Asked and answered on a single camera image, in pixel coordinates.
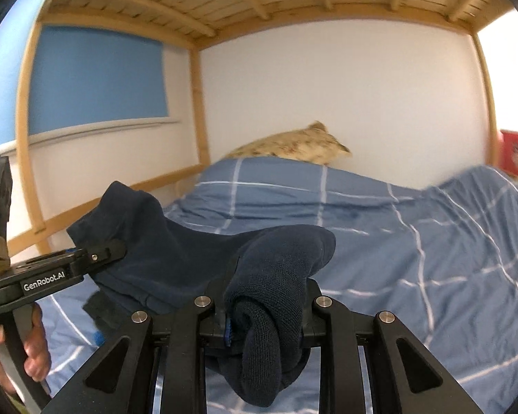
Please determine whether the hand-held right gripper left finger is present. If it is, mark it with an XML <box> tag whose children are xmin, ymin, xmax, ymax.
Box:
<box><xmin>39</xmin><ymin>274</ymin><xmax>242</xmax><ymax>414</ymax></box>

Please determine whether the blue window blind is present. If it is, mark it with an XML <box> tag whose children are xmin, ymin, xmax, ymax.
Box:
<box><xmin>27</xmin><ymin>25</ymin><xmax>172</xmax><ymax>137</ymax></box>

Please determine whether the blue checked duvet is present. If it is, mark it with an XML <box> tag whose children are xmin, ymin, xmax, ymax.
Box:
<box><xmin>39</xmin><ymin>157</ymin><xmax>518</xmax><ymax>414</ymax></box>

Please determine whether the person's left hand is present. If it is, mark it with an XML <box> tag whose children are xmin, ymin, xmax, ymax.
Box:
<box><xmin>0</xmin><ymin>302</ymin><xmax>51</xmax><ymax>383</ymax></box>

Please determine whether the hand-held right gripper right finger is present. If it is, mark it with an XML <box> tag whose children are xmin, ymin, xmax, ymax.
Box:
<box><xmin>300</xmin><ymin>279</ymin><xmax>480</xmax><ymax>414</ymax></box>

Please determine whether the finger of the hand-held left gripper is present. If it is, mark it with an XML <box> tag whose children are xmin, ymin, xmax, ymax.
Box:
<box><xmin>74</xmin><ymin>240</ymin><xmax>128</xmax><ymax>276</ymax></box>

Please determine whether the navy blue hoodie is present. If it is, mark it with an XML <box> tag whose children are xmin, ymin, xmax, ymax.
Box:
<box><xmin>67</xmin><ymin>181</ymin><xmax>337</xmax><ymax>408</ymax></box>

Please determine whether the beige patterned pillow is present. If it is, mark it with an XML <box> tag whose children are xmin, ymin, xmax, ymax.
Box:
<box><xmin>226</xmin><ymin>121</ymin><xmax>353</xmax><ymax>167</ymax></box>

